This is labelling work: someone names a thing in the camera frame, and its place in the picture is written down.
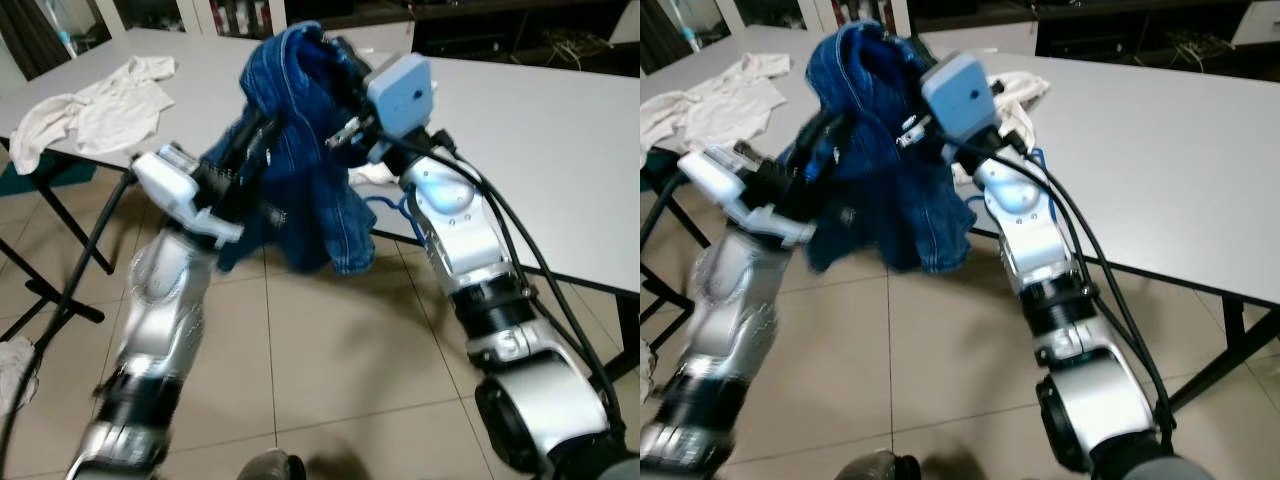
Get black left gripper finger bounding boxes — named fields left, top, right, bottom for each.
left=210, top=118, right=261, bottom=179
left=795, top=112, right=841, bottom=181
left=830, top=108, right=863, bottom=171
left=245, top=108, right=291, bottom=189

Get blue denim jeans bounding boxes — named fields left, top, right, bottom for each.
left=205, top=22, right=379, bottom=278
left=805, top=20, right=977, bottom=278

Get white cotton garment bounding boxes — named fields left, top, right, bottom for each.
left=950, top=70, right=1053, bottom=188
left=345, top=158, right=403, bottom=188

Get blue plastic clothes hanger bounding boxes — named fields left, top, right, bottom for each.
left=363, top=193, right=429, bottom=248
left=1028, top=148, right=1064, bottom=237

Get white crumpled shirt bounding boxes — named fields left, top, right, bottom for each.
left=640, top=52, right=791, bottom=157
left=8, top=55, right=179, bottom=177

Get teal floor mat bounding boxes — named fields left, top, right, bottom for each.
left=640, top=150, right=687, bottom=193
left=0, top=153, right=97, bottom=197

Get white glass door cabinet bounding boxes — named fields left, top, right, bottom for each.
left=95, top=0, right=291, bottom=41
left=720, top=0, right=913, bottom=37

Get black table leg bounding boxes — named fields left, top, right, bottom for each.
left=1165, top=295, right=1280, bottom=413
left=612, top=292, right=641, bottom=383
left=30, top=165, right=114, bottom=277

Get dark brown TV stand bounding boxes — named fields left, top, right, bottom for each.
left=285, top=0, right=641, bottom=79
left=905, top=0, right=1280, bottom=76

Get grey robot left foot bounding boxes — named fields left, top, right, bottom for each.
left=238, top=450, right=307, bottom=480
left=845, top=450, right=921, bottom=480

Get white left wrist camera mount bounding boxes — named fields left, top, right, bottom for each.
left=130, top=143, right=247, bottom=251
left=678, top=143, right=817, bottom=248

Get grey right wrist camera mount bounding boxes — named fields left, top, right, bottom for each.
left=363, top=52, right=437, bottom=143
left=920, top=52, right=1003, bottom=143

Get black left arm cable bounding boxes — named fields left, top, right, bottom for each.
left=640, top=168, right=689, bottom=256
left=0, top=168, right=139, bottom=471

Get tangle of white cables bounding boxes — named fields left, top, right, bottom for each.
left=540, top=28, right=616, bottom=73
left=1160, top=28, right=1238, bottom=73

